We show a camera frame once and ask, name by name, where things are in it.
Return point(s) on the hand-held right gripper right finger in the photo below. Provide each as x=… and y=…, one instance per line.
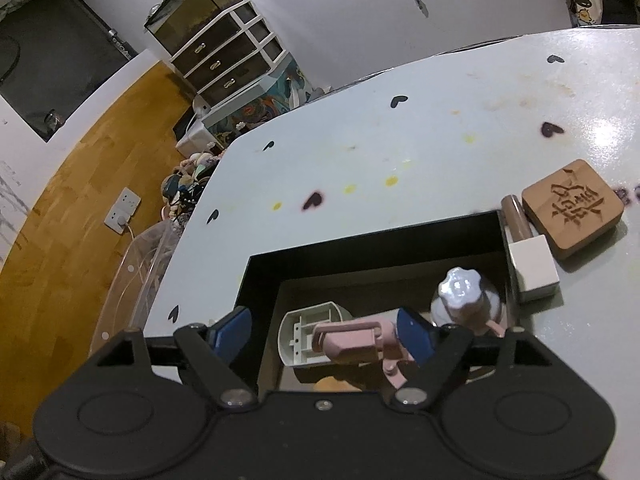
x=415, y=336

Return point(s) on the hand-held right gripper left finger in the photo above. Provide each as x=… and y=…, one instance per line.
x=232, y=331

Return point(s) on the pink plastic holder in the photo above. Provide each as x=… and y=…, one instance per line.
x=352, y=342

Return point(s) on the white knob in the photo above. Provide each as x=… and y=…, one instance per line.
x=462, y=292

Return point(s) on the grey plastic plug housing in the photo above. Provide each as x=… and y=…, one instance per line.
x=300, y=332

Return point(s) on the oval wooden box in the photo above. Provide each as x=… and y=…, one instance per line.
x=337, y=385

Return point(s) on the black box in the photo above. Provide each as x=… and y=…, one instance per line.
x=350, y=255

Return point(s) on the pink plastic piece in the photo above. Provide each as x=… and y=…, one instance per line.
x=495, y=327

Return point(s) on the clear plastic bin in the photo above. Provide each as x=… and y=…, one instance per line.
x=135, y=280

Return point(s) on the small white cube box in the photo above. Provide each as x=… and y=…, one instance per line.
x=532, y=270

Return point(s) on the pile of plush toys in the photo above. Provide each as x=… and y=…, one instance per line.
x=187, y=182

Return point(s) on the brown cylinder tube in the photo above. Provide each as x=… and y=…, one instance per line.
x=517, y=215

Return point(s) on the white storage box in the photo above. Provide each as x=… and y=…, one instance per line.
x=197, y=132

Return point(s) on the carved wooden square block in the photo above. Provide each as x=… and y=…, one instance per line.
x=575, y=207

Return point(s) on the painted colourful cabinet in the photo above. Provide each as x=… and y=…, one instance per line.
x=260, y=102

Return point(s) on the white dark drawer unit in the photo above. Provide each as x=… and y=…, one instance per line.
x=230, y=55

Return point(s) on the glass fish tank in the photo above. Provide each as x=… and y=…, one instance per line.
x=195, y=7

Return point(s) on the dark window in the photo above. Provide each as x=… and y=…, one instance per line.
x=55, y=55

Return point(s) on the white tote bag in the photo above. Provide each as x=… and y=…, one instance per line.
x=589, y=5

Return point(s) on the white wall socket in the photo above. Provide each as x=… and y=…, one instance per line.
x=122, y=209

